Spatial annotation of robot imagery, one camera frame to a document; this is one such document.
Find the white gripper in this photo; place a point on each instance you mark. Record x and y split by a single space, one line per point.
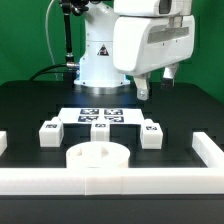
141 45

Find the white round stool seat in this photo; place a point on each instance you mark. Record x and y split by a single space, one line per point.
97 154

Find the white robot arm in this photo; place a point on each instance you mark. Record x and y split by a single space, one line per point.
97 71

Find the white marker tag sheet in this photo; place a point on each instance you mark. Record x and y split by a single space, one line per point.
113 115

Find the white U-shaped obstacle fence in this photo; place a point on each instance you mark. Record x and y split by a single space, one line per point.
122 181

